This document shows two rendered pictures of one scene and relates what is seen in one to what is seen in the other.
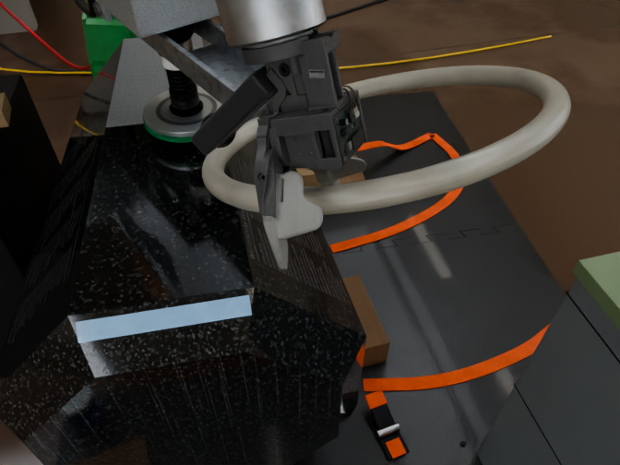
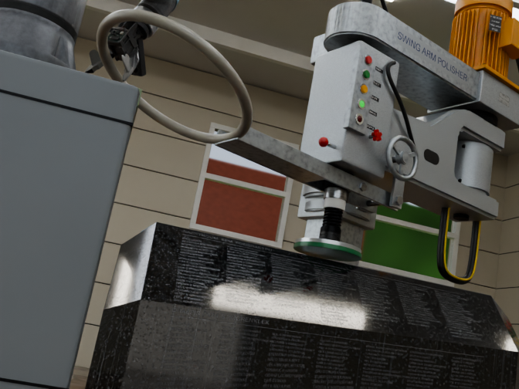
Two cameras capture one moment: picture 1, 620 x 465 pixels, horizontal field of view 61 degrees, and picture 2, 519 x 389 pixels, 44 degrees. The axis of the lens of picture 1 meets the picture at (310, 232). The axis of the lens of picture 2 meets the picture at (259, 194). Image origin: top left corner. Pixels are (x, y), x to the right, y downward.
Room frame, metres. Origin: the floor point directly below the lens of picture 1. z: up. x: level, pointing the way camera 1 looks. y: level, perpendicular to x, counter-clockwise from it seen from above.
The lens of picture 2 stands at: (0.96, -1.75, 0.51)
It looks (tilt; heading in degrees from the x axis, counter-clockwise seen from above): 14 degrees up; 92
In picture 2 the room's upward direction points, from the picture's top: 10 degrees clockwise
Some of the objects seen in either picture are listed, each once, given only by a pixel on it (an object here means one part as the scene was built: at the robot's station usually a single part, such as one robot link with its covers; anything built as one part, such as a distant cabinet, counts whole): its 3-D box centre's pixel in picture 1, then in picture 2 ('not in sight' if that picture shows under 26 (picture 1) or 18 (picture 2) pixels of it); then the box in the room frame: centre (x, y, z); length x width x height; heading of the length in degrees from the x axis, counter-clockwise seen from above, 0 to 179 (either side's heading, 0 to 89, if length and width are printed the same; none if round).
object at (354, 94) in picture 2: not in sight; (360, 89); (1.15, 0.18, 1.38); 0.08 x 0.03 x 0.28; 37
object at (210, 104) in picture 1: (186, 110); (327, 247); (1.14, 0.31, 0.88); 0.21 x 0.21 x 0.01
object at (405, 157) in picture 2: not in sight; (394, 159); (1.30, 0.29, 1.20); 0.15 x 0.10 x 0.15; 37
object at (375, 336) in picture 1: (356, 320); not in sight; (1.06, -0.16, 0.07); 0.30 x 0.12 x 0.12; 16
